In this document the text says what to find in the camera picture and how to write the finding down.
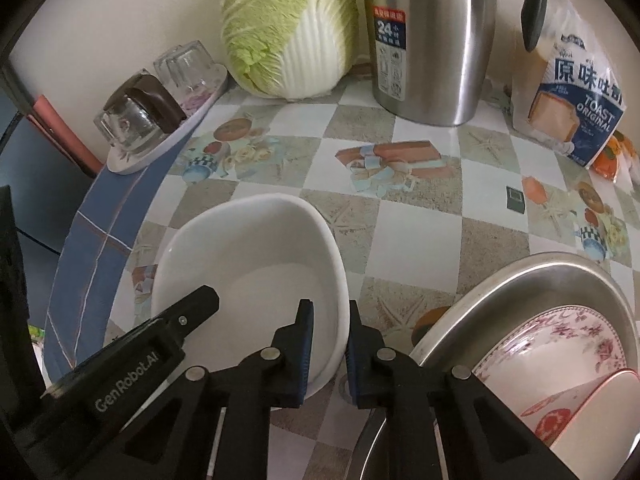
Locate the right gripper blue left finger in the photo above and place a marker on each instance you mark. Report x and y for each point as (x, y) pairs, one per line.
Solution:
(300, 351)

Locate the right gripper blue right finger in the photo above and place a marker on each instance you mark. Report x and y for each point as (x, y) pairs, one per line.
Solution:
(357, 357)

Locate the stainless steel round tray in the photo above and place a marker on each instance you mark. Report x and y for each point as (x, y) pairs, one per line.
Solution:
(432, 418)

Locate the white square ceramic bowl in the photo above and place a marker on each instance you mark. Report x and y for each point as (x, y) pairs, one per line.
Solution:
(262, 255)

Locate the pink floral ceramic plate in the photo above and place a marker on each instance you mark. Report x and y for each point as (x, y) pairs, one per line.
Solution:
(546, 368)

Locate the strawberry pattern ceramic bowl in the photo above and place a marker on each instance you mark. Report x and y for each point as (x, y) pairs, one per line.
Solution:
(593, 427)

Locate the checkered patterned tablecloth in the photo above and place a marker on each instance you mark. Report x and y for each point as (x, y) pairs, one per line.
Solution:
(420, 215)

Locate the white oval floral tray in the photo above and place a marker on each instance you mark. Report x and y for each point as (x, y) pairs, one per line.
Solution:
(195, 107)

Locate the upturned clear drinking glass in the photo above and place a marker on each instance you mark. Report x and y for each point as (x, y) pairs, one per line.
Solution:
(187, 69)

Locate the orange snack packet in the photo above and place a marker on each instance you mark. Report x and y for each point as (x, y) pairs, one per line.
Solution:
(618, 158)

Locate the napa cabbage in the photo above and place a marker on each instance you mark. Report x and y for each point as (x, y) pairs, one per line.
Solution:
(289, 49)

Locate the toast bread bag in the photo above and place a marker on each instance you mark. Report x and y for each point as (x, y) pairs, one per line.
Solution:
(565, 93)

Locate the stainless steel thermos jug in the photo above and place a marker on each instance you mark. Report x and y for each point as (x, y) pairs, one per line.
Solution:
(430, 57)

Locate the glass teapot brown handle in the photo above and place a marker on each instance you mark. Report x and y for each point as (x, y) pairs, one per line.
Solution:
(139, 114)

